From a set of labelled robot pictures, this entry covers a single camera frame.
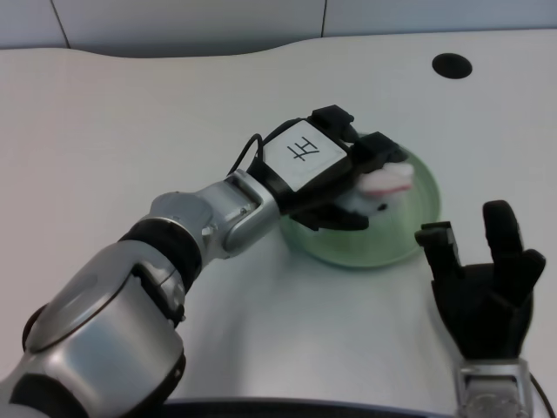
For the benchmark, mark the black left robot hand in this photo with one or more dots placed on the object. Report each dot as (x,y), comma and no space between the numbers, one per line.
(313,174)

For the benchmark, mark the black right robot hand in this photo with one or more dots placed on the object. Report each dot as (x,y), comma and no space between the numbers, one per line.
(487,300)

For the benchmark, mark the white rabbit plush doll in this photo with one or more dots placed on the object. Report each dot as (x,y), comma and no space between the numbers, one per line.
(383,187)

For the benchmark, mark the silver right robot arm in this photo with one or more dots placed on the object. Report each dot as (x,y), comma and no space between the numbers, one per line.
(496,389)

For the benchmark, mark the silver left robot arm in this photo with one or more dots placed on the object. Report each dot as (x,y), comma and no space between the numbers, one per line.
(130,305)

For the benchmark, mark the green round plate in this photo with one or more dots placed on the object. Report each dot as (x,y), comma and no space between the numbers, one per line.
(391,235)

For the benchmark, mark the dark robot torso edge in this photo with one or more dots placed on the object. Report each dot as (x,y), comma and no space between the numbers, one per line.
(304,408)

